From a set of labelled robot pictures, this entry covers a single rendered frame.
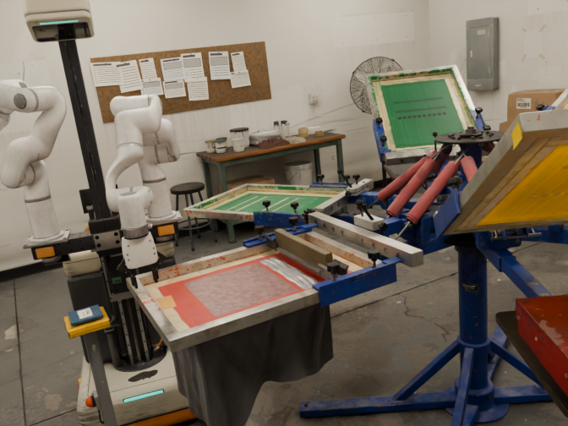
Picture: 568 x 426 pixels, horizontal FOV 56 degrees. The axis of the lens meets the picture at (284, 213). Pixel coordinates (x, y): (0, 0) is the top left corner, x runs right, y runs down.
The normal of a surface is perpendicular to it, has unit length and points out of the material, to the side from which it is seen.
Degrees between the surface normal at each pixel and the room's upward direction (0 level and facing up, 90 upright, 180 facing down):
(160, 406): 90
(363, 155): 90
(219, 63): 88
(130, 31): 90
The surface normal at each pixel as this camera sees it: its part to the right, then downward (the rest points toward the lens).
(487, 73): -0.88, 0.22
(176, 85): 0.46, 0.17
